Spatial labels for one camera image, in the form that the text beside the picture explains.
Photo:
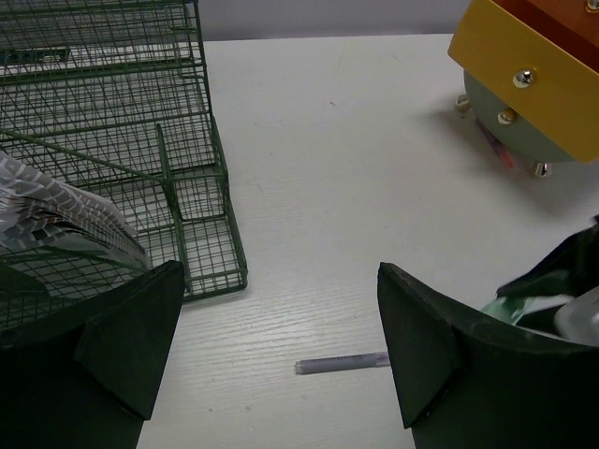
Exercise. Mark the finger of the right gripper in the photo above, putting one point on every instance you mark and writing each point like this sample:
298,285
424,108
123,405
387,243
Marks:
558,297

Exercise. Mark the dark purple pen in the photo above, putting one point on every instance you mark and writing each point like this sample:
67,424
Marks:
341,363

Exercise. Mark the purple pink pen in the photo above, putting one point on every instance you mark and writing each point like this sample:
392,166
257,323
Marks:
499,149

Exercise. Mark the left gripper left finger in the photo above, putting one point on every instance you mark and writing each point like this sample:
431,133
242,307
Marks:
85,375

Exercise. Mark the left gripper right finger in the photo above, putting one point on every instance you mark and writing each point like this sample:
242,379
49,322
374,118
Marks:
467,380

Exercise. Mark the round white drawer organizer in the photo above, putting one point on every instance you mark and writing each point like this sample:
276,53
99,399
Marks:
530,72

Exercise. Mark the green wire mesh rack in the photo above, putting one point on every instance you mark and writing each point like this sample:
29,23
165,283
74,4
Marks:
113,97

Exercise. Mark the grey setup guide booklet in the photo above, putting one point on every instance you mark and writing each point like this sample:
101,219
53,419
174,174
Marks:
39,211

